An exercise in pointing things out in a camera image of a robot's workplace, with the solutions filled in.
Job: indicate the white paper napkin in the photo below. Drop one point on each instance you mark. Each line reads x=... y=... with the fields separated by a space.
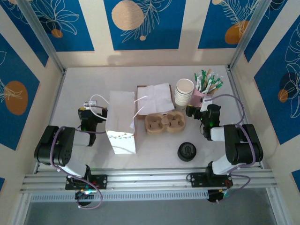
x=154 y=96

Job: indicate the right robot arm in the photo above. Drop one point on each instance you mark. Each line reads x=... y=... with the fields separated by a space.
x=243 y=145

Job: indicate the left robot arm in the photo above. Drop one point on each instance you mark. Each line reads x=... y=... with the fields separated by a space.
x=63 y=145

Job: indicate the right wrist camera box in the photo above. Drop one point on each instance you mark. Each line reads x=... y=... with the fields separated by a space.
x=205 y=104

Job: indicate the green white sugar sachet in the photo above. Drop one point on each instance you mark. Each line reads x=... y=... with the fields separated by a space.
x=203 y=74
x=218 y=82
x=197 y=82

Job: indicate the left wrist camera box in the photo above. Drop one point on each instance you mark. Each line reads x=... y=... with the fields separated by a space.
x=90 y=103

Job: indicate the aluminium frame post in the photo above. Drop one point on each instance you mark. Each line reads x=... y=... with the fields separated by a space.
x=253 y=25
x=39 y=30

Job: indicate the pink holder cup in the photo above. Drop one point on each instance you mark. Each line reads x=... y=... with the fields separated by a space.
x=195 y=98

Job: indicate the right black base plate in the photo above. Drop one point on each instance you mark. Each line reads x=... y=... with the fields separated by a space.
x=197 y=180

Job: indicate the brown cardboard cup carrier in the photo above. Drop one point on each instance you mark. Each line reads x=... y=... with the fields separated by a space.
x=154 y=124

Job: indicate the floral paper gift bag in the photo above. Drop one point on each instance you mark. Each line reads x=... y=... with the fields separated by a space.
x=120 y=112

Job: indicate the stack of black cup lids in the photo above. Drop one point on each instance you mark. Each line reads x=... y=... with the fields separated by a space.
x=186 y=152

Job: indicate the stack of white paper cups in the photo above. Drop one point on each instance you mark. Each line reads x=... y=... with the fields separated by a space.
x=184 y=87

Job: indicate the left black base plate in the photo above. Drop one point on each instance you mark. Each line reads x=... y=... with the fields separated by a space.
x=100 y=181

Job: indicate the aluminium mounting rail beam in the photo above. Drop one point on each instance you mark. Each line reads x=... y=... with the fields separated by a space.
x=145 y=180

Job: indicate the aluminium frame leg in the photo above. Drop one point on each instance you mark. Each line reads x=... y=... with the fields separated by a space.
x=22 y=208
x=275 y=206

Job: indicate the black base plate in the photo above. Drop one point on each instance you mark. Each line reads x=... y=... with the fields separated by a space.
x=100 y=181
x=197 y=180

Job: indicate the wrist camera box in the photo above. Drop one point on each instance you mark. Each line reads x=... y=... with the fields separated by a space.
x=205 y=104
x=90 y=103

